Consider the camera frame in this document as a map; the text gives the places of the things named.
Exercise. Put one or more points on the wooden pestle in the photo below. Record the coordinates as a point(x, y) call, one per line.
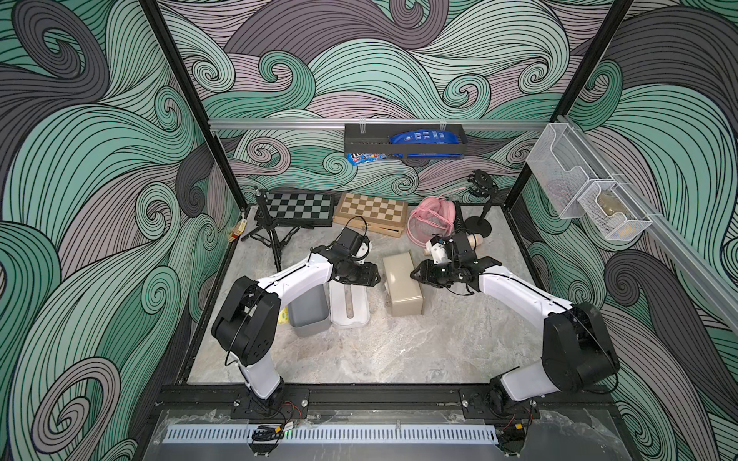
point(475, 240)

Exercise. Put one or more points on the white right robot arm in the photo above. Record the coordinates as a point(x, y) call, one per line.
point(577, 351)

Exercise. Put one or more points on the black tripod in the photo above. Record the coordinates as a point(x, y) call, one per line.
point(265, 231)

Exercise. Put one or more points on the black wall shelf basket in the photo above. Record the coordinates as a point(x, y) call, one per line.
point(373, 139)

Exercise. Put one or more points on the wooden chessboard box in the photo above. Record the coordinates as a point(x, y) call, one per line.
point(383, 216)

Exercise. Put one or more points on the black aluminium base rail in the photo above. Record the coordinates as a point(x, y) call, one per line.
point(474, 401)

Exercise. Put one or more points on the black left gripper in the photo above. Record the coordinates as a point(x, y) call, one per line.
point(368, 276)

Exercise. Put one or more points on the clear wall bin large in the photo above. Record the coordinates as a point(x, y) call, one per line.
point(557, 162)

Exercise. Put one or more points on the blue plastic package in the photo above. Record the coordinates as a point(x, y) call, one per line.
point(425, 137)

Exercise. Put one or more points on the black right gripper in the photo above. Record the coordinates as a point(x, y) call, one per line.
point(429, 275)

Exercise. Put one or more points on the black remote control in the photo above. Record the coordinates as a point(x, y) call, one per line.
point(459, 219)

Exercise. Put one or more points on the grey tissue box base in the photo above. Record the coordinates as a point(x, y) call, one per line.
point(310, 313)

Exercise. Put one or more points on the clear wall bin small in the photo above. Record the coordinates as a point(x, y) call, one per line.
point(613, 211)

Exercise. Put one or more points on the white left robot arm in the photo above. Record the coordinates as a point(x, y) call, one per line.
point(245, 326)

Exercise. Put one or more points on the white slotted cable duct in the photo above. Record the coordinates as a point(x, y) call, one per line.
point(339, 434)

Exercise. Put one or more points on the pink mesh food cover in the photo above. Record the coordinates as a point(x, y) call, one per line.
point(434, 215)

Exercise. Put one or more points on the yellow tissue paper pack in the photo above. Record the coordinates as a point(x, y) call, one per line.
point(283, 317)

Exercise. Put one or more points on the white tissue box lid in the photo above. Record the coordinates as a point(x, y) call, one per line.
point(349, 306)

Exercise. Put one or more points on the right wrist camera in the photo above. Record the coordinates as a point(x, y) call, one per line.
point(436, 250)

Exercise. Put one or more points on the black green chessboard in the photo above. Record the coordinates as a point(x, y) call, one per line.
point(303, 210)

